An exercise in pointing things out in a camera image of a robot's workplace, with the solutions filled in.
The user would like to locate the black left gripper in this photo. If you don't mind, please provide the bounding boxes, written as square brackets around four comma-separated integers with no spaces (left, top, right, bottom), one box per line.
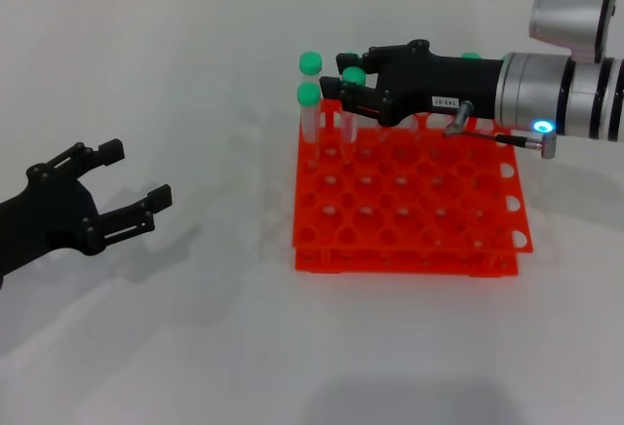
[0,138,174,278]

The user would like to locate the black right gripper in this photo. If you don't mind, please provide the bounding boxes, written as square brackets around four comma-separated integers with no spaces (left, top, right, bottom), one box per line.
[319,39,506,128]

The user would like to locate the orange test tube rack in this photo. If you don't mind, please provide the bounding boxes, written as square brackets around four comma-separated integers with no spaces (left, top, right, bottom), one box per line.
[292,97,535,280]

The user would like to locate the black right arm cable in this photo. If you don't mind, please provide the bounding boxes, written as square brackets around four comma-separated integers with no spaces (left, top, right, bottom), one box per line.
[442,100,559,158]

